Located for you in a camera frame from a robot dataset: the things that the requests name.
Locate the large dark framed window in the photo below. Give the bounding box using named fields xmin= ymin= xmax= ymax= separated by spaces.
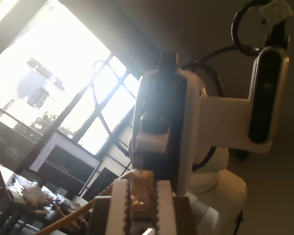
xmin=0 ymin=0 xmax=162 ymax=172

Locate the gripper camera bar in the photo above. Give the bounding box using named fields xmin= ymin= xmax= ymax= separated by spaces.
xmin=199 ymin=46 xmax=291 ymax=154

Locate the yellow network cable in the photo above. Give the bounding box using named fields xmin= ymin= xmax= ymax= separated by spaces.
xmin=40 ymin=168 xmax=155 ymax=235

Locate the white paper cable tag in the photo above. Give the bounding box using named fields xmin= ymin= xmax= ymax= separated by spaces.
xmin=258 ymin=0 xmax=294 ymax=27

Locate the white framed shelf unit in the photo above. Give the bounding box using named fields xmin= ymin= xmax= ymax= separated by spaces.
xmin=28 ymin=131 xmax=102 ymax=196

